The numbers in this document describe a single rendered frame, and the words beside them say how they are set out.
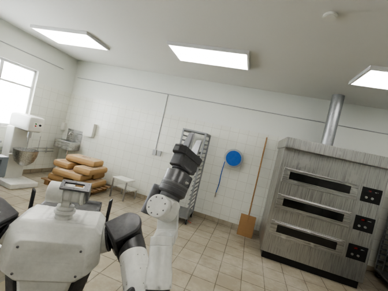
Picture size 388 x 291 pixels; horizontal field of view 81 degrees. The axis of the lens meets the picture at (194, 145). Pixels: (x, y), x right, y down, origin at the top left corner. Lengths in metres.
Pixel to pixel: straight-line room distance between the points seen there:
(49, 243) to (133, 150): 4.97
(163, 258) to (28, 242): 0.39
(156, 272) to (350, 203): 3.84
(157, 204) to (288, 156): 3.48
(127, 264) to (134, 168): 4.96
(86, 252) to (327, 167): 3.75
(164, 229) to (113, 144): 5.32
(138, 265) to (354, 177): 3.81
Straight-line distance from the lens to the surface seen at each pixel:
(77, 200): 0.83
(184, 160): 0.72
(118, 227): 0.86
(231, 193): 5.07
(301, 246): 4.30
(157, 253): 0.68
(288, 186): 4.05
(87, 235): 0.82
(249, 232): 4.94
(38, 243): 0.83
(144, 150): 5.57
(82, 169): 5.26
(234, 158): 4.85
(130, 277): 0.78
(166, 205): 0.66
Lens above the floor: 1.63
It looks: 1 degrees down
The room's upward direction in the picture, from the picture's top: 13 degrees clockwise
